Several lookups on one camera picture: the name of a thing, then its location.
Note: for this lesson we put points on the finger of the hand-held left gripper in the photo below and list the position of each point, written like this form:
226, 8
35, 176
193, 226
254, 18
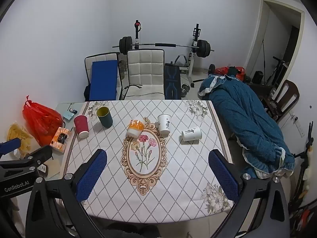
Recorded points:
40, 153
10, 145

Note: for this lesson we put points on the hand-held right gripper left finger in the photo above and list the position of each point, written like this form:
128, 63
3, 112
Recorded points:
91, 177

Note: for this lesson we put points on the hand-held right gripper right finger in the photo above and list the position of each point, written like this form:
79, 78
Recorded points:
224, 177

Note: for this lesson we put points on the red paper cup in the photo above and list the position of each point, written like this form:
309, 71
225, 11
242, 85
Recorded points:
81, 126

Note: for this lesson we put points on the white printed paper cup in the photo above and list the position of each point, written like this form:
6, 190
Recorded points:
164, 126
192, 133

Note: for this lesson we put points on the dark green cup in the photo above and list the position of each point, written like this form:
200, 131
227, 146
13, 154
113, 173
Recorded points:
105, 119

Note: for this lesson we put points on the orange and white cup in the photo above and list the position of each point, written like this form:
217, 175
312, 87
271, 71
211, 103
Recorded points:
135, 129

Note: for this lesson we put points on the yellow plastic bag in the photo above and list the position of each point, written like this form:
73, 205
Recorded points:
19, 138

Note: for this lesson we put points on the orange tissue box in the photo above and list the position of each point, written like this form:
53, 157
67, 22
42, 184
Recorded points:
60, 140

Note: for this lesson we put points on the red plastic bag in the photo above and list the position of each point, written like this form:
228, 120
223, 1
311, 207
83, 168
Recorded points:
40, 121

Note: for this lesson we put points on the teal card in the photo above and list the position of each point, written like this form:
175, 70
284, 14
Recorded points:
67, 115

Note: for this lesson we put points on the floral diamond pattern tablecloth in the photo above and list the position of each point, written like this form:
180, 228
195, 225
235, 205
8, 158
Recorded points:
173, 178

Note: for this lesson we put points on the teal quilted blanket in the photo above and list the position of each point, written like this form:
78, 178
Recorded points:
242, 119

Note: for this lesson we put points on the grey dumbbell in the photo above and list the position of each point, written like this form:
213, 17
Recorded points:
185, 89

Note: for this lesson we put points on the blue foam mat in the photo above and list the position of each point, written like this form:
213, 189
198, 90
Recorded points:
103, 79

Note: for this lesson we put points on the white quilted chair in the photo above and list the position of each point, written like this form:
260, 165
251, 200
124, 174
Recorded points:
118, 79
145, 72

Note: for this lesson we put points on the dark wooden chair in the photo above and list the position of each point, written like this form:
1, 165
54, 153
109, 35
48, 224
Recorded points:
288, 96

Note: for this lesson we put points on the black speaker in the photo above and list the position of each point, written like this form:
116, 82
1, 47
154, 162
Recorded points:
258, 77

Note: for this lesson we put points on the black weight bench pad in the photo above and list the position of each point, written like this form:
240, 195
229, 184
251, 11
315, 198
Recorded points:
172, 81

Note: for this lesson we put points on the black dumbbell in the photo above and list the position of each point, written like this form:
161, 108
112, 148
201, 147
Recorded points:
212, 68

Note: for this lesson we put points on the white barbell rack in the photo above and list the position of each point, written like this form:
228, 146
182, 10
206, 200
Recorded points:
193, 62

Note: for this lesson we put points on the black kick scooter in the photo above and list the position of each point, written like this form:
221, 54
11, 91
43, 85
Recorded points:
278, 69

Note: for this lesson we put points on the barbell with black plates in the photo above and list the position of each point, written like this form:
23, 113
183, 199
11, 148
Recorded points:
204, 47

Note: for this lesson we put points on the white wall socket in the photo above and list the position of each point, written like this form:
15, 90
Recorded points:
296, 122

